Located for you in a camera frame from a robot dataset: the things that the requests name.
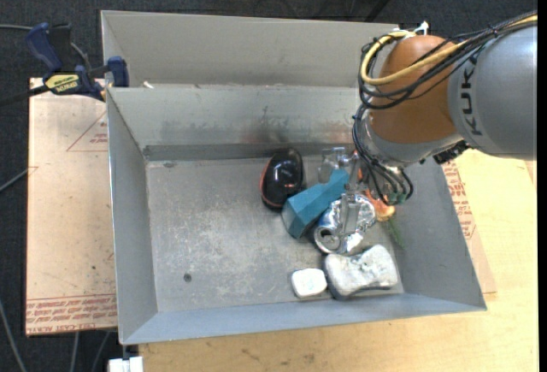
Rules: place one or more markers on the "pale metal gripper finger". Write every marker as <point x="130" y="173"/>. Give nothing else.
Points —
<point x="353" y="214"/>
<point x="344" y="214"/>

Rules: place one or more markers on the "crushed silver can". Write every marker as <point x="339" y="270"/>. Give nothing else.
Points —
<point x="365" y="212"/>

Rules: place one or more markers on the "clear glass thing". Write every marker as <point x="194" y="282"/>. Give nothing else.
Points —
<point x="331" y="163"/>

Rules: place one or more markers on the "orange toy carrot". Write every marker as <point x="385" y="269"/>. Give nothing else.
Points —
<point x="382" y="210"/>

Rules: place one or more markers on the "teal block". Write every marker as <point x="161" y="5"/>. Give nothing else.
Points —
<point x="312" y="205"/>

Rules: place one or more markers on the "grey-white bone-shaped sponge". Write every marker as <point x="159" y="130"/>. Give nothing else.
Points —
<point x="363" y="269"/>

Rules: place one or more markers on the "black egg-shaped object, orange rim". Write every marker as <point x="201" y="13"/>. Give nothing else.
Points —
<point x="282" y="178"/>

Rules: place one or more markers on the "small white square box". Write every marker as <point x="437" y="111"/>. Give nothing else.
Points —
<point x="309" y="282"/>

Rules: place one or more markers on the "grey metal bin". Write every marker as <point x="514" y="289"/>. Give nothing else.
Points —
<point x="213" y="212"/>

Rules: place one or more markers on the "brown cardboard board, red print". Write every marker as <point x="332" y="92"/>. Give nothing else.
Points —
<point x="68" y="199"/>

